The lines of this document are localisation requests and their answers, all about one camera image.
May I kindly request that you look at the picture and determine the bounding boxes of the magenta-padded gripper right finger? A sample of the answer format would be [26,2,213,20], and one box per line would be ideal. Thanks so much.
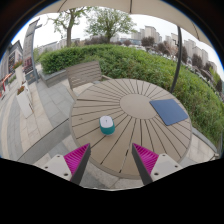
[131,142,184,186]

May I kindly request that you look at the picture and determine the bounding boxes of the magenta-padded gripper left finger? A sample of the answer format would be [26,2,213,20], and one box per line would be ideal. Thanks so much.
[42,143,92,186]

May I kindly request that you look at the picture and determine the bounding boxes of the white and teal computer mouse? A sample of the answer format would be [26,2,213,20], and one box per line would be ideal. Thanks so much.
[99,115,116,136]

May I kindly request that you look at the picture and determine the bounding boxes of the blue mouse pad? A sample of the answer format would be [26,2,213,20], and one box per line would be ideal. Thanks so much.
[148,98,190,127]

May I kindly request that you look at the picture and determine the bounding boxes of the white flower planter box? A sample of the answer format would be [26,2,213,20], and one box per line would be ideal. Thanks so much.
[15,84,34,119]

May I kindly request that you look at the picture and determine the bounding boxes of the beige slatted chair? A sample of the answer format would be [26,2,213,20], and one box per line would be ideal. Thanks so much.
[65,60,113,101]

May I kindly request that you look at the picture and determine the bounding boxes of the green hedge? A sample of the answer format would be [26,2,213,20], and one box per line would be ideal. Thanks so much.
[39,44,224,144]

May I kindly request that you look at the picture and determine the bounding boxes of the dark umbrella pole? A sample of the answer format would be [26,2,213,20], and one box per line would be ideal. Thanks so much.
[169,25,184,94]

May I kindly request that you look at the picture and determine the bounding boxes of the group of apartment buildings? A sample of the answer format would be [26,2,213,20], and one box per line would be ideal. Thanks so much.
[129,25,219,73]

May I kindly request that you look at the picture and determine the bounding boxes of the tall grey sign pillar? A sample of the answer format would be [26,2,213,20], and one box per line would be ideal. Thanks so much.
[22,18,43,84]

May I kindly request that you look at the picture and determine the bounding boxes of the sparse tree with bare trunk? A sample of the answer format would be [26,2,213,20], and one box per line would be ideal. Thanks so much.
[46,8,89,48]

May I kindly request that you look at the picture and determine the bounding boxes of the leafy green tree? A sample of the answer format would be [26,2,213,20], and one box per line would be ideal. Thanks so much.
[85,7,138,44]

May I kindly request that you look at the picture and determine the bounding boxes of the beige umbrella canopy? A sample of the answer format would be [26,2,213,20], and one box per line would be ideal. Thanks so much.
[36,0,214,48]

